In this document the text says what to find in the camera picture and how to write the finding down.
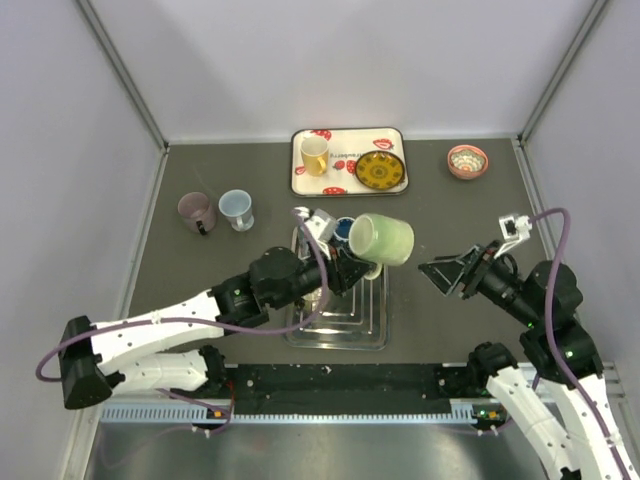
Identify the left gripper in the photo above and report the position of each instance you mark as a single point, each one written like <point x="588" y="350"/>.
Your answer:
<point x="355" y="268"/>

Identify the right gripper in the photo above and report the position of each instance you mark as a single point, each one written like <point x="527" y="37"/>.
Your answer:
<point x="469" y="267"/>

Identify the dark blue mug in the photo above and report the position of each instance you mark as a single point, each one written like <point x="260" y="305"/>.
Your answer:
<point x="342" y="230"/>

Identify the light green mug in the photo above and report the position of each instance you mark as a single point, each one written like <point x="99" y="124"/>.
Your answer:
<point x="381" y="240"/>

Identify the light blue mug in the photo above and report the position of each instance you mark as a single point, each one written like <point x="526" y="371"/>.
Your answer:
<point x="236" y="206"/>

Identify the purple mug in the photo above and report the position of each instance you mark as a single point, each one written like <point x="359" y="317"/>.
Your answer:
<point x="197" y="212"/>

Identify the cream mug black handle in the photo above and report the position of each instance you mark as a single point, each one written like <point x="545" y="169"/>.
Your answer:
<point x="313" y="297"/>

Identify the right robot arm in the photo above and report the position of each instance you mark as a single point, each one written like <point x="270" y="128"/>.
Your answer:
<point x="564" y="413"/>

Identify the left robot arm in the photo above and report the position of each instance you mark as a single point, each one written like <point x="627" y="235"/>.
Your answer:
<point x="98" y="360"/>

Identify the yellow mug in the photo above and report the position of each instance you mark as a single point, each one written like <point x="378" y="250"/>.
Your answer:
<point x="315" y="154"/>

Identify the silver metal tray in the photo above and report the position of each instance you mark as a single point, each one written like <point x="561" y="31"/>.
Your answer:
<point x="358" y="320"/>

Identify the yellow patterned plate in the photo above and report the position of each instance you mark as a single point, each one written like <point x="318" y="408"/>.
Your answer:
<point x="380" y="170"/>

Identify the pink patterned bowl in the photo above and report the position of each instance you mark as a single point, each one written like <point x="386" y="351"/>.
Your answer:
<point x="467" y="162"/>

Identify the strawberry pattern tray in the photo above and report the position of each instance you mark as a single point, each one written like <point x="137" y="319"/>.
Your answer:
<point x="346" y="146"/>

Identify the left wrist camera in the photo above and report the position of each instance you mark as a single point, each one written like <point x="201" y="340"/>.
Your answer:
<point x="319" y="224"/>

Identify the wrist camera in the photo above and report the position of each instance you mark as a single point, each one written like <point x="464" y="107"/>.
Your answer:
<point x="319" y="224"/>
<point x="515" y="229"/>

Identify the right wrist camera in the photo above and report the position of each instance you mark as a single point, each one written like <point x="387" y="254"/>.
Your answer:
<point x="515" y="229"/>

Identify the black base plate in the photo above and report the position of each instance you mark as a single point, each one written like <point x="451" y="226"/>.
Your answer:
<point x="350" y="388"/>

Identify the white cable duct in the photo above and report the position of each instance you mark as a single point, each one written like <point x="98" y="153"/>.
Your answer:
<point x="172" y="413"/>

